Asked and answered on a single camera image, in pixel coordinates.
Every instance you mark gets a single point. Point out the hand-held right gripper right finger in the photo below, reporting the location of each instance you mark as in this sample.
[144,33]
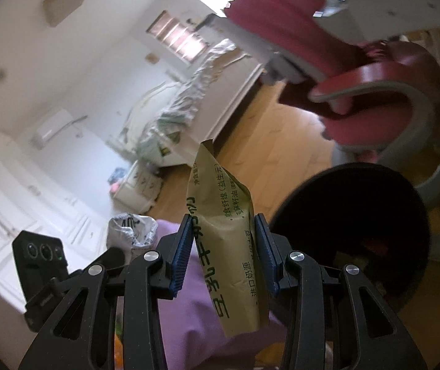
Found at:
[268,258]

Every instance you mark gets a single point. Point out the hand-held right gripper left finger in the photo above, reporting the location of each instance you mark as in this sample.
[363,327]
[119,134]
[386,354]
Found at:
[179,262]

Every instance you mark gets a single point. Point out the olive green snack packet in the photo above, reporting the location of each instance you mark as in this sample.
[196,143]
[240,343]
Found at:
[220,239]

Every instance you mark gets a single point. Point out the black round trash bin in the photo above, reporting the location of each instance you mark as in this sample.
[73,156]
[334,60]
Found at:
[359,208]

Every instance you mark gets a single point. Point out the white wardrobe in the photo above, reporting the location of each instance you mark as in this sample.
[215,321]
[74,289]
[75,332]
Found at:
[11,208]

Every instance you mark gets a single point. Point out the crumpled white plastic bag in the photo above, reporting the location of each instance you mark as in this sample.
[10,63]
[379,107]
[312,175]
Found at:
[135,231]

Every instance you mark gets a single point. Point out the purple tablecloth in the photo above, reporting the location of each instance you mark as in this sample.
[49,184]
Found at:
[189,335]

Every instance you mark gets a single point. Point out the white nightstand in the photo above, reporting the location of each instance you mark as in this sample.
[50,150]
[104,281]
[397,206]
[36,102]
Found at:
[137,189]

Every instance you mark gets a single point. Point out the pink and blue cloth pile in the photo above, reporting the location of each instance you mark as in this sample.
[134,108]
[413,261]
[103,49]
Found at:
[116,181]

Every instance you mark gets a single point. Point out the white air conditioner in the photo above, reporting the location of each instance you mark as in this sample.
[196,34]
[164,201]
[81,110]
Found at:
[52,129]

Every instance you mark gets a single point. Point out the white bed with floral bedding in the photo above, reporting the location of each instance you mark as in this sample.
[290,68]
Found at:
[189,96]

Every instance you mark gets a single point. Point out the red office chair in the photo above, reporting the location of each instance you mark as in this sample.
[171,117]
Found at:
[289,27]

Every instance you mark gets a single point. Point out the square ceiling light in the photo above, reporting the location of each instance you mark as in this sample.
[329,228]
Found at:
[63,2]

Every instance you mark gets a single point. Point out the window with pink frame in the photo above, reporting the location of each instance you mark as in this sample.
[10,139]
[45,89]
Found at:
[177,34]

